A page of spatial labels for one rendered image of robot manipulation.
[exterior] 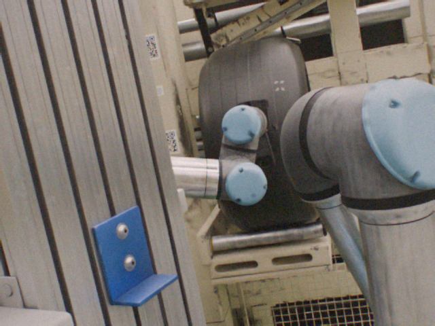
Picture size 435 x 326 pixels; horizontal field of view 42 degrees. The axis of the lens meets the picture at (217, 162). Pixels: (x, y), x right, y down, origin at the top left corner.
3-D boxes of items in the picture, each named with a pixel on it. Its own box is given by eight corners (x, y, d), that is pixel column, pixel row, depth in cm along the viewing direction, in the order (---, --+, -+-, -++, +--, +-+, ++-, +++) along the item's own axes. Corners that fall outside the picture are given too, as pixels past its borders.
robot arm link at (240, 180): (-12, 136, 96) (272, 156, 102) (5, 130, 107) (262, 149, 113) (-14, 203, 98) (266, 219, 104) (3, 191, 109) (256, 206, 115)
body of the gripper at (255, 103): (269, 99, 140) (263, 98, 128) (275, 134, 140) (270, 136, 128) (238, 105, 141) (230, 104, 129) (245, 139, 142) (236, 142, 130)
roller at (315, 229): (211, 236, 176) (213, 251, 175) (207, 236, 172) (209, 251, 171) (325, 221, 169) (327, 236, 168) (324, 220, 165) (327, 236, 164)
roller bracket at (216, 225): (201, 267, 169) (195, 236, 168) (223, 226, 208) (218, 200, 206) (212, 265, 168) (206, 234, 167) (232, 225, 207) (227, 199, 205)
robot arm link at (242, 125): (215, 143, 115) (223, 101, 114) (225, 140, 126) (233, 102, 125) (253, 151, 114) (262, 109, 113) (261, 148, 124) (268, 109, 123)
